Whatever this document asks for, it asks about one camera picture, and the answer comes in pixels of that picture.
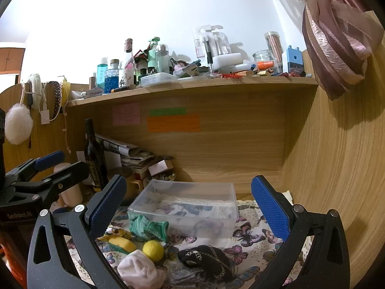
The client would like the butterfly print lace cloth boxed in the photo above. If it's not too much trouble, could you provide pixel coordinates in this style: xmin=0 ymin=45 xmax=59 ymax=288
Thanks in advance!
xmin=96 ymin=200 xmax=283 ymax=288

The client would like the green striped sock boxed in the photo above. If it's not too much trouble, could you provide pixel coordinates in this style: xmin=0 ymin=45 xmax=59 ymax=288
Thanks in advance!
xmin=128 ymin=212 xmax=169 ymax=243

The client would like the green sticky note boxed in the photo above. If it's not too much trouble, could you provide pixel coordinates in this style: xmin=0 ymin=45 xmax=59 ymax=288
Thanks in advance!
xmin=149 ymin=107 xmax=187 ymax=117

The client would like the teal tall bottle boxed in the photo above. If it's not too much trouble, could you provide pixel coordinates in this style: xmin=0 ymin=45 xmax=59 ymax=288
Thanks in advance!
xmin=96 ymin=58 xmax=108 ymax=89

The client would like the beige ceramic mug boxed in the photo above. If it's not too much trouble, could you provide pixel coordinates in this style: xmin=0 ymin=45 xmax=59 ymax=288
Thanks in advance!
xmin=53 ymin=162 xmax=84 ymax=209

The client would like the grey shiny fabric piece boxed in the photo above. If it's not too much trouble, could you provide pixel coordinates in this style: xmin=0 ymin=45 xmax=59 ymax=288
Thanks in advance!
xmin=164 ymin=263 xmax=217 ymax=289

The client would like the clear flat plastic container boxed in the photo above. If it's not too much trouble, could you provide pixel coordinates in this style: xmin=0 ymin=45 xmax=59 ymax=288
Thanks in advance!
xmin=140 ymin=72 xmax=178 ymax=87

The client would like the dark wine bottle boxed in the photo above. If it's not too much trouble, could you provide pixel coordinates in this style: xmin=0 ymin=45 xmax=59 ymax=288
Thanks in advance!
xmin=84 ymin=119 xmax=108 ymax=192

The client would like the pink sticky note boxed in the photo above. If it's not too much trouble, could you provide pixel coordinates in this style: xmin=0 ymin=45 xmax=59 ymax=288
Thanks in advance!
xmin=112 ymin=103 xmax=141 ymax=126

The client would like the yellow soft ball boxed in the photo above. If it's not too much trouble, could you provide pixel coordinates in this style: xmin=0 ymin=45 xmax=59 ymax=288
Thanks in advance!
xmin=142 ymin=240 xmax=164 ymax=262

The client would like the clear plastic storage box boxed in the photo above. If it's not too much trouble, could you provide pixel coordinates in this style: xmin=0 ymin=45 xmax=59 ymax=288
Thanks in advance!
xmin=128 ymin=179 xmax=239 ymax=238

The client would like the blue plastic box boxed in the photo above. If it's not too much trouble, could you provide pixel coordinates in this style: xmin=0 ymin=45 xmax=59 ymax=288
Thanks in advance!
xmin=285 ymin=45 xmax=305 ymax=74

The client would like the white fluffy pompom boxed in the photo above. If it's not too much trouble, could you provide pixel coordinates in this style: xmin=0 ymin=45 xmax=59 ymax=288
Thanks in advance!
xmin=5 ymin=103 xmax=33 ymax=145

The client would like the pink satin curtain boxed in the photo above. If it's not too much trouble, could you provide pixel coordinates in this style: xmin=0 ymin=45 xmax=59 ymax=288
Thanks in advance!
xmin=302 ymin=0 xmax=384 ymax=100

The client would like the blue liquid bottle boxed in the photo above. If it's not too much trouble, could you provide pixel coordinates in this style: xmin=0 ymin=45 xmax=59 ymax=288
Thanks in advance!
xmin=104 ymin=59 xmax=119 ymax=94

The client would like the small pink cardboard box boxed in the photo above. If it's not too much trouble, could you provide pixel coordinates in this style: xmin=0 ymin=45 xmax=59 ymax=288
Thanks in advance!
xmin=148 ymin=160 xmax=173 ymax=176

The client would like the wooden shelf board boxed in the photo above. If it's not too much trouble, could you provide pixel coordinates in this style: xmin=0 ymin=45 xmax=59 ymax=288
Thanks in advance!
xmin=68 ymin=76 xmax=318 ymax=107

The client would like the black white patterned headband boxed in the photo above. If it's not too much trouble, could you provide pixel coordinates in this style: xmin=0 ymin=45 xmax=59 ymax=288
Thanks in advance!
xmin=178 ymin=245 xmax=234 ymax=282

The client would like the white foam block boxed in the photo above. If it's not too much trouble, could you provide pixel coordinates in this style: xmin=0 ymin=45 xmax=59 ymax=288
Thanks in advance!
xmin=213 ymin=53 xmax=243 ymax=70

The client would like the green pump bottle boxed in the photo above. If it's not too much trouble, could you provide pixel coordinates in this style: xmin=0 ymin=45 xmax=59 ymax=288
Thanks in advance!
xmin=148 ymin=37 xmax=160 ymax=69

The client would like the white sock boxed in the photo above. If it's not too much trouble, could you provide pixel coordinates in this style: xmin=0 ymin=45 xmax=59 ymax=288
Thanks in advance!
xmin=117 ymin=250 xmax=167 ymax=289

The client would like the orange sticky note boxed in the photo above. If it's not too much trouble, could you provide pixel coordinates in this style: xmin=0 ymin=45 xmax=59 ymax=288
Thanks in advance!
xmin=147 ymin=115 xmax=200 ymax=133

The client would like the yellow cat plush toy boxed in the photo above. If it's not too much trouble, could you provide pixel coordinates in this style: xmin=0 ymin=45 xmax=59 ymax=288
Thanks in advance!
xmin=96 ymin=226 xmax=137 ymax=254

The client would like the stack of papers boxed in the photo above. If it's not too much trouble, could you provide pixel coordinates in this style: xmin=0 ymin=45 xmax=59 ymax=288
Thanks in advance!
xmin=96 ymin=134 xmax=155 ymax=168

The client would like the clear glass jar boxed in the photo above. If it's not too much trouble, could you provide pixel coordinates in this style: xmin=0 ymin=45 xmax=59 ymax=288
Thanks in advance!
xmin=253 ymin=49 xmax=275 ymax=69

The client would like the tall glitter tube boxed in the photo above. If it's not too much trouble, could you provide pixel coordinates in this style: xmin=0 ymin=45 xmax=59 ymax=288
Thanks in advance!
xmin=264 ymin=31 xmax=283 ymax=63

